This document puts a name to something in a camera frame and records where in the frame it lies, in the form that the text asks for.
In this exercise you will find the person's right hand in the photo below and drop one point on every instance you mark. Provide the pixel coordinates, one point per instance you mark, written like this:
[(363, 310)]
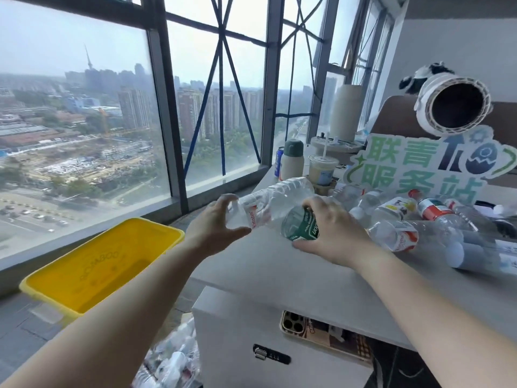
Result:
[(343, 238)]

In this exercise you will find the person's left hand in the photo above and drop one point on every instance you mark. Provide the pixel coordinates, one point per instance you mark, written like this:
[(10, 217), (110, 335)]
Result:
[(208, 232)]

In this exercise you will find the pile of clear bottles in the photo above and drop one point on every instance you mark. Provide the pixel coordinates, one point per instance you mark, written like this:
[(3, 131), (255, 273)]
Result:
[(398, 234)]

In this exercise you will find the long red label plastic bottle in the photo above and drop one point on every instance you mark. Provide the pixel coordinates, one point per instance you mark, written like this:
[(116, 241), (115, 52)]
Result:
[(266, 202)]

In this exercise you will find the yellow plastic bin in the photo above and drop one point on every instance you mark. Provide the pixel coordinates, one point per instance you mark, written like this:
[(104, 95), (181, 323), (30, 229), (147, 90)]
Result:
[(101, 270)]

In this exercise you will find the bag of bottles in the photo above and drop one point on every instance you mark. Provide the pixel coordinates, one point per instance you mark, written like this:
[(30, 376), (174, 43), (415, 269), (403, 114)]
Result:
[(173, 359)]

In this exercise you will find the person's right forearm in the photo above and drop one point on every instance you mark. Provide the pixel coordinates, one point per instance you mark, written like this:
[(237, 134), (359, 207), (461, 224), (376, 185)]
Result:
[(444, 319)]

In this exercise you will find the person's left forearm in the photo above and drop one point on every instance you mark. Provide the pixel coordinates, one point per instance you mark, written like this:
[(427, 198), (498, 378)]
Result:
[(101, 331)]

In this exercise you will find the brown paper cup holder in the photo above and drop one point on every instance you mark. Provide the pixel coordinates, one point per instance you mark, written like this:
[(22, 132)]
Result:
[(323, 189)]

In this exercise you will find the milk tea cup with straw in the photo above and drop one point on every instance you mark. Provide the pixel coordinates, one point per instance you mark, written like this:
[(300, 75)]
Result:
[(322, 171)]

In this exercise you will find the cream thermos with green lid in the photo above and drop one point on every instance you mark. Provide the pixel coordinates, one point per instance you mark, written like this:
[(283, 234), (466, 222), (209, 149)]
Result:
[(291, 163)]

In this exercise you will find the white round stand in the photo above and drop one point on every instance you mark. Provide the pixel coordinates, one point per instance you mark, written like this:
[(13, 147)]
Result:
[(343, 146)]

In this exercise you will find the white drawer cabinet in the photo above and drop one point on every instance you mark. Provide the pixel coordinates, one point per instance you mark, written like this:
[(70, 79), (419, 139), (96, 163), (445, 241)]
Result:
[(242, 319)]

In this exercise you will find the blue drink can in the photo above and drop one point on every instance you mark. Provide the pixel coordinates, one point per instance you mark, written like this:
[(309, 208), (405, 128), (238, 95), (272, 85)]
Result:
[(279, 163)]

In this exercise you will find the phone in patterned case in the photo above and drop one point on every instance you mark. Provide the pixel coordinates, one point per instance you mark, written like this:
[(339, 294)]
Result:
[(323, 335)]

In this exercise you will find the green white standing sign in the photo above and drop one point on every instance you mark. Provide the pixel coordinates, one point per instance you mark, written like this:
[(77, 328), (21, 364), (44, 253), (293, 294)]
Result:
[(404, 157)]

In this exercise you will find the tall cream cylinder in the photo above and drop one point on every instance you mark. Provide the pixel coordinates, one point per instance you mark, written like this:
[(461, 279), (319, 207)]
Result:
[(346, 113)]

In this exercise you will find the black cabinet lock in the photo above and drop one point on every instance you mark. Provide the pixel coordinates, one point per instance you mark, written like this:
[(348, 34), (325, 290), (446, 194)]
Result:
[(274, 355)]

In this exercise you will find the dark metal window frame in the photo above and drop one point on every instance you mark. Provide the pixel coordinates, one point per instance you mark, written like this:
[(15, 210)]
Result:
[(161, 96)]

